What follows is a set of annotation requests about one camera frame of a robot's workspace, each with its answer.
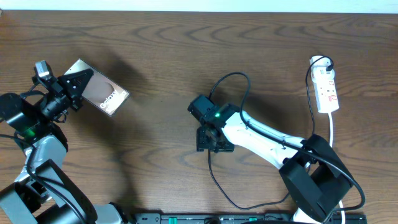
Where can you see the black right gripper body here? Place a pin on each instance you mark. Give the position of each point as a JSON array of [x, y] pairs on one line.
[[204, 142]]

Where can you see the Galaxy smartphone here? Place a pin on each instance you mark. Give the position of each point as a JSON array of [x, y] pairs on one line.
[[101, 91]]

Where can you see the white power strip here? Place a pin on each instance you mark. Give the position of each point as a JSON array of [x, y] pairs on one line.
[[323, 78]]

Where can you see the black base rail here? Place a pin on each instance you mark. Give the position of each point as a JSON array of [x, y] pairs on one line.
[[224, 218]]

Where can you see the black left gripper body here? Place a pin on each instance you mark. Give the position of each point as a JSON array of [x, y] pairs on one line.
[[55, 101]]

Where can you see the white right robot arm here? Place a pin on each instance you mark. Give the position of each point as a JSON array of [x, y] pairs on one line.
[[313, 174]]

